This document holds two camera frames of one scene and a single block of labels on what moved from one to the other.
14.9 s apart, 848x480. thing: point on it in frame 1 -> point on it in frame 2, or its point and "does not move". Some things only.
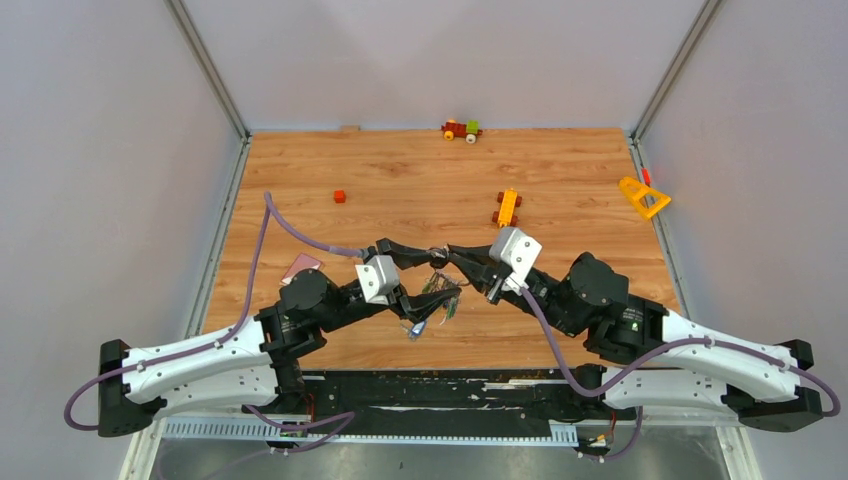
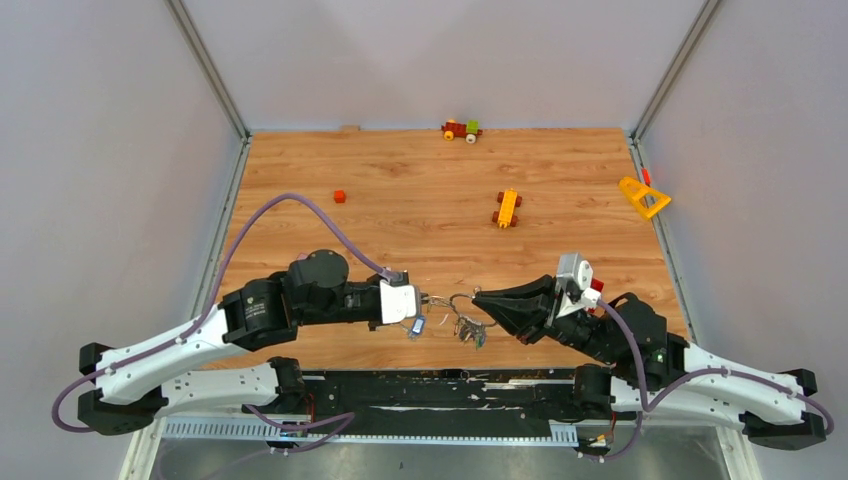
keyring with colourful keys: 437,258 -> 473,318
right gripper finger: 478,275 -> 527,325
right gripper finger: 480,252 -> 515,302
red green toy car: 452,129 does not move
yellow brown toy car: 508,200 does not move
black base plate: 530,396 does not move
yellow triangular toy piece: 634,190 does not move
